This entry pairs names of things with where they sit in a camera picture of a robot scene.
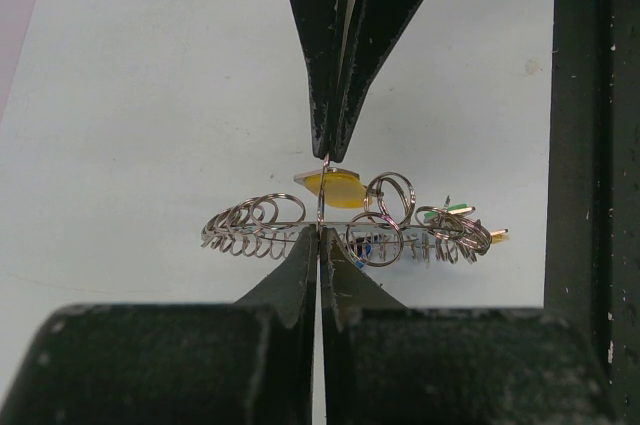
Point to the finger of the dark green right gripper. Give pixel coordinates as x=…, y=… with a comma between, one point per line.
x=375, y=28
x=321, y=27

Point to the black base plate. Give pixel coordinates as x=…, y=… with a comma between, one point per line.
x=592, y=243

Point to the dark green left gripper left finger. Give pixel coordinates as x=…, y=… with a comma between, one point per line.
x=246, y=362

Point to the steel disc keyring holder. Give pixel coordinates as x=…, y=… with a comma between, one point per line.
x=267, y=226

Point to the silver key with yellow tag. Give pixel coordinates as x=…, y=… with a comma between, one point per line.
x=339, y=173

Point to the yellow key tag on ring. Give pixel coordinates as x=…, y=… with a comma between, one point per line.
x=499, y=235

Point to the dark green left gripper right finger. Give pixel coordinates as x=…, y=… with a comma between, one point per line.
x=386, y=363

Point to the green key tag on ring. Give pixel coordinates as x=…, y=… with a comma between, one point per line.
x=457, y=209

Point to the yellow plastic key tag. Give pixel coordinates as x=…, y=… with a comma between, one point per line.
x=338, y=193

